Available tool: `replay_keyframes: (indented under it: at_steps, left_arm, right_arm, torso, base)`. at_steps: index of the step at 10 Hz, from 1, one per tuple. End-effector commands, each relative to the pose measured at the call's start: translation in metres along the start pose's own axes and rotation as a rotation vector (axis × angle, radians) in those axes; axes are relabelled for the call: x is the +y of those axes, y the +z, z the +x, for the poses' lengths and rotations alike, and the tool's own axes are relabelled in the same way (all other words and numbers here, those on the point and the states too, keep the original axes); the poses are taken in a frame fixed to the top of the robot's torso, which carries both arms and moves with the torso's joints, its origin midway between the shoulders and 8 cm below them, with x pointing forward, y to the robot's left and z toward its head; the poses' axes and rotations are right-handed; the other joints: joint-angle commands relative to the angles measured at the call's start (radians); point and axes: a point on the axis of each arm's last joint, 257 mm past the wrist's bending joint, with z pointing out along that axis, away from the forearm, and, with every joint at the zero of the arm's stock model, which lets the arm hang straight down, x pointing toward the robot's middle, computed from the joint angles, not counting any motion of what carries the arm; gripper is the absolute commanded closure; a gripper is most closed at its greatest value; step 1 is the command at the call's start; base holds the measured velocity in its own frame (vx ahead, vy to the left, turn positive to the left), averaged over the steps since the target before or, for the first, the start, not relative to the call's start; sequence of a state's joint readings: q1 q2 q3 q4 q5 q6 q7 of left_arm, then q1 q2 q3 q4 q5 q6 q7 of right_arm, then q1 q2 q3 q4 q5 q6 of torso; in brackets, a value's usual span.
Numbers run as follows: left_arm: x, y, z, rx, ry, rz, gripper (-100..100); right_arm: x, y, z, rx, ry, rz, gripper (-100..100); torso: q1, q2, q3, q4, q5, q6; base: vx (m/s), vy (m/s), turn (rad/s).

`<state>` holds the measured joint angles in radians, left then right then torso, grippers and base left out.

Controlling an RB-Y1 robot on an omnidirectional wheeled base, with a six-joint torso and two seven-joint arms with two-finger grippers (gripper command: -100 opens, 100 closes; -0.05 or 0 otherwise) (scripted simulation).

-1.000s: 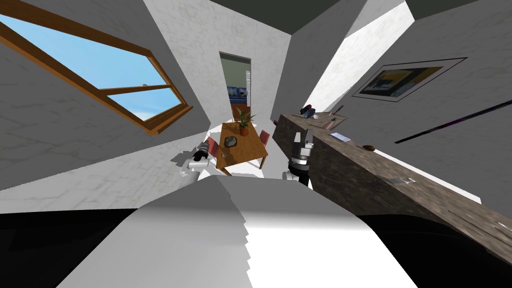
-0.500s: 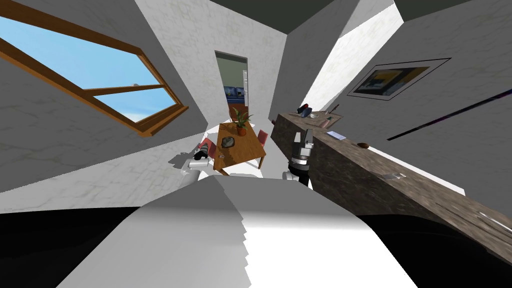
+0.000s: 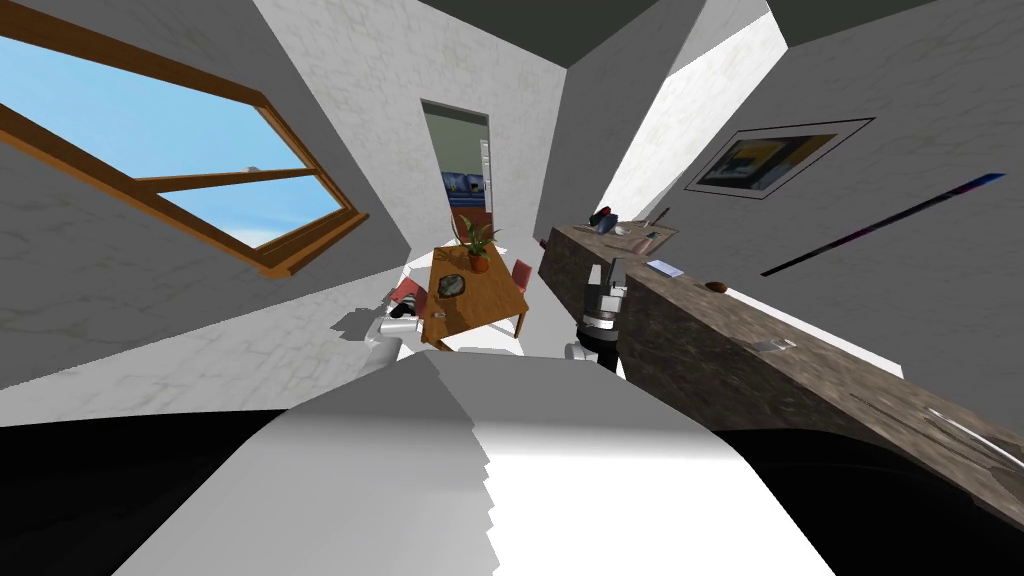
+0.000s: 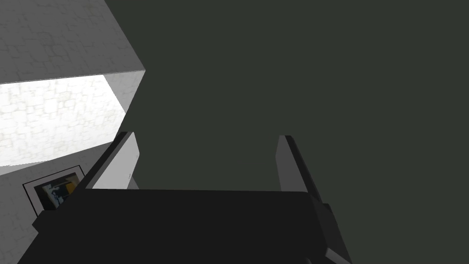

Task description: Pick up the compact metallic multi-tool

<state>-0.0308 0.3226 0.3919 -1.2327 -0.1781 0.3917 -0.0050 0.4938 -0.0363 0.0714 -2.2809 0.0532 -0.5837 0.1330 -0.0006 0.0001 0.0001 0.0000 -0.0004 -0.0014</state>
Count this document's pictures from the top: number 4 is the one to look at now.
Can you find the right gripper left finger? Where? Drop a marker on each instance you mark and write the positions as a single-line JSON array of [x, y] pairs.
[[119, 165]]

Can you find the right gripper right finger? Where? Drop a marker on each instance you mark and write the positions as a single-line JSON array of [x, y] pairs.
[[293, 168]]

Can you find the black framed wall picture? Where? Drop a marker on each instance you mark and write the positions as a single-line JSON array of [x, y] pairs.
[[55, 190]]

